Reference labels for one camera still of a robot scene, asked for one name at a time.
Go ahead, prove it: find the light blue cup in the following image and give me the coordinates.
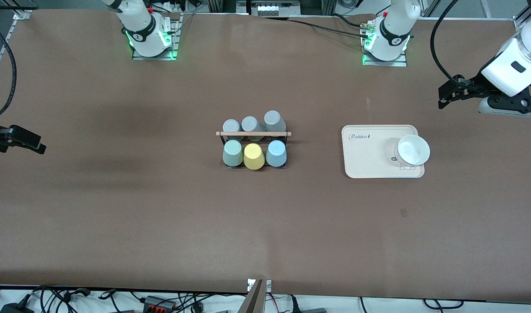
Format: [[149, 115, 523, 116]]
[[265, 140, 287, 168]]

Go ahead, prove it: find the pale green cup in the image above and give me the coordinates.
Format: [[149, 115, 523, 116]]
[[222, 139, 244, 167]]

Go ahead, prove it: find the white bowl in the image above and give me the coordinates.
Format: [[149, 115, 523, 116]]
[[395, 134, 431, 168]]

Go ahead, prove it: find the beige plastic tray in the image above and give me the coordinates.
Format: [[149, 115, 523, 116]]
[[341, 125, 425, 179]]

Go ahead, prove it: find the black power adapter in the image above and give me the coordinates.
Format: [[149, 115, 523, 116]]
[[0, 302, 34, 313]]

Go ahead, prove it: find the grey cup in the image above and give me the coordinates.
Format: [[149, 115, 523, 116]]
[[222, 119, 242, 140], [264, 110, 287, 133], [241, 116, 266, 142]]

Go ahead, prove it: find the grey power strip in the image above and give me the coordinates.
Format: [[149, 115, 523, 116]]
[[250, 0, 301, 18]]

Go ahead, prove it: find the black orange connector box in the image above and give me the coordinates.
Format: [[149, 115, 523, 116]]
[[143, 296, 177, 313]]

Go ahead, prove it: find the yellow cup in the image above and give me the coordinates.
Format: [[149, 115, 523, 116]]
[[243, 143, 265, 170]]

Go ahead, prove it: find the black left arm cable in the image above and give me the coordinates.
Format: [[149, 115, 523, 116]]
[[430, 0, 459, 81]]

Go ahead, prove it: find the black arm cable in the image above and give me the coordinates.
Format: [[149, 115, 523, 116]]
[[0, 20, 17, 119], [430, 0, 459, 81]]

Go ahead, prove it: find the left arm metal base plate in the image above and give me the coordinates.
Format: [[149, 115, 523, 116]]
[[362, 22, 408, 67]]

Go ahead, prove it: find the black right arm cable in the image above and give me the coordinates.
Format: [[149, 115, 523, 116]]
[[0, 20, 17, 119]]

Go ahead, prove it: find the black cable on table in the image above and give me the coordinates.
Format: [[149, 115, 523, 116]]
[[257, 15, 370, 40]]

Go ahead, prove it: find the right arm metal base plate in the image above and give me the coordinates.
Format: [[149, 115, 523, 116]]
[[132, 13, 180, 60]]

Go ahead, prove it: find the black wire rack wooden bar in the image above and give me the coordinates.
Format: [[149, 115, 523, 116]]
[[216, 130, 292, 169]]

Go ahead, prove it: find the brown tapered post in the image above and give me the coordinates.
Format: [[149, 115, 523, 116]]
[[238, 279, 266, 313]]

